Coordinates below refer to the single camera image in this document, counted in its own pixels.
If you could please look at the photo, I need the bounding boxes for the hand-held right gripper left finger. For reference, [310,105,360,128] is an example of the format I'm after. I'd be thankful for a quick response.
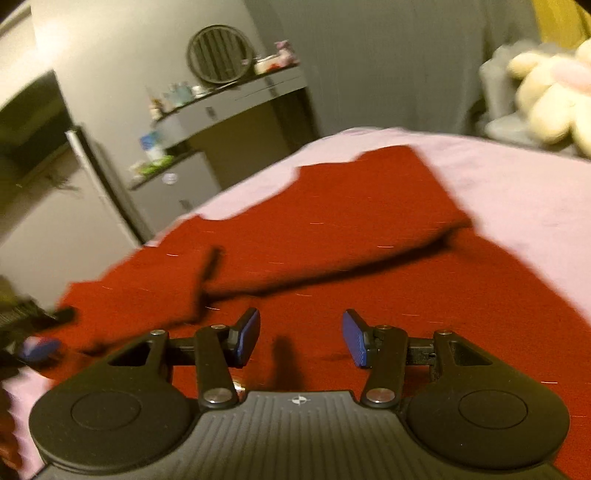
[107,308,262,412]

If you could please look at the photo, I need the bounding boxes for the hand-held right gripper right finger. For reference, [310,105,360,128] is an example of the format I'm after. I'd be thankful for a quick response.
[342,309,496,409]

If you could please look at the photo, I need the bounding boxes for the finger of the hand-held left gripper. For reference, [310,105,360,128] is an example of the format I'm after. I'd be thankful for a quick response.
[19,336,63,363]

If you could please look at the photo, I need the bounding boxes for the red knit sweater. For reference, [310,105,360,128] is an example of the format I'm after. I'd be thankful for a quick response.
[55,145,591,480]

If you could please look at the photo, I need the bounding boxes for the white framed standing mirror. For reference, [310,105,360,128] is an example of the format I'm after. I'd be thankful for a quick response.
[0,69,145,259]

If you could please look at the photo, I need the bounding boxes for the grey drawer cabinet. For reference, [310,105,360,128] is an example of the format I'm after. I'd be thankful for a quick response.
[127,151,223,223]

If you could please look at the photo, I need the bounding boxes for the green packet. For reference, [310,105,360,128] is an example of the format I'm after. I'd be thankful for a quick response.
[130,156,175,180]

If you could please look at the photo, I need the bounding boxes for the blue and white bottle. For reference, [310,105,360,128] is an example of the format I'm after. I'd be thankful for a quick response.
[140,131,165,162]

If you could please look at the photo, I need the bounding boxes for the pink fleece blanket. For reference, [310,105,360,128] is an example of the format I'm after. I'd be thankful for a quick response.
[0,127,591,480]

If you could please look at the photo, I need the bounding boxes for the grey desk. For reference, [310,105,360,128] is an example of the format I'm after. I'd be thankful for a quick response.
[152,65,320,160]

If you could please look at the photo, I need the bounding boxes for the row of small bottles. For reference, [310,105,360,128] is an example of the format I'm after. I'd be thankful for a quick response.
[147,80,206,118]

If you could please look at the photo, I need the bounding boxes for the white box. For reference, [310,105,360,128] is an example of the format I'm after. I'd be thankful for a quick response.
[253,55,283,75]

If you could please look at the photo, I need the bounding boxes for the round fan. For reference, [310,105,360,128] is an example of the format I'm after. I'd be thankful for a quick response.
[187,25,256,85]

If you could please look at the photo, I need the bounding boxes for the pink toy figure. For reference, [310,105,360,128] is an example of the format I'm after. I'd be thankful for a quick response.
[274,40,301,66]

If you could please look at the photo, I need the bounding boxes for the cream plush toy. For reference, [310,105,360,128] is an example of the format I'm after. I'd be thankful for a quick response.
[506,39,591,155]

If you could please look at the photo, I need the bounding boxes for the yellow cloth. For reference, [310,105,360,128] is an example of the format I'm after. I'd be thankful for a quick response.
[531,0,591,49]

